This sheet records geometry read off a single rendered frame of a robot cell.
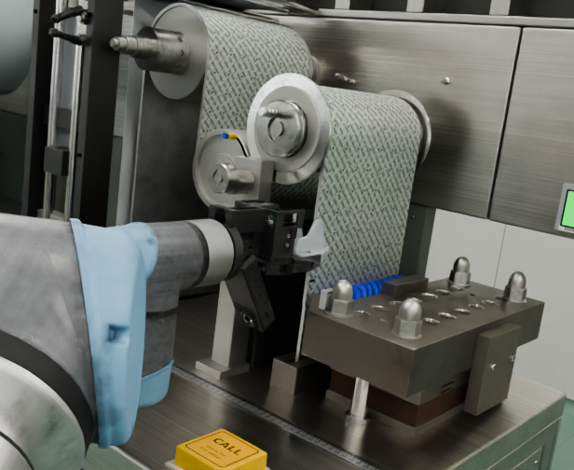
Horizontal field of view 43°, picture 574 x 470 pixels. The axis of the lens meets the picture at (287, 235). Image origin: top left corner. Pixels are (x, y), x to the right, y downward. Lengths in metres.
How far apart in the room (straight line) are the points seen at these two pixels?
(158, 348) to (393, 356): 0.28
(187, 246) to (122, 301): 0.41
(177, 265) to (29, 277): 0.40
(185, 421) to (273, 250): 0.23
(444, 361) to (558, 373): 2.82
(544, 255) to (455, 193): 2.47
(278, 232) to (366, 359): 0.19
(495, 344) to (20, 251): 0.75
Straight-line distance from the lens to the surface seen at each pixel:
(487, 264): 3.79
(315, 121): 0.96
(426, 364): 0.90
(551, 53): 1.18
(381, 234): 1.12
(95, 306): 0.36
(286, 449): 0.88
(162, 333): 0.78
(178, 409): 0.94
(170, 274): 0.76
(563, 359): 3.73
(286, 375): 1.01
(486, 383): 1.03
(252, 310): 0.90
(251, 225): 0.85
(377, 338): 0.89
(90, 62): 1.11
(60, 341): 0.36
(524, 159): 1.18
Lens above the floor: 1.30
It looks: 11 degrees down
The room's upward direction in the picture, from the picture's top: 7 degrees clockwise
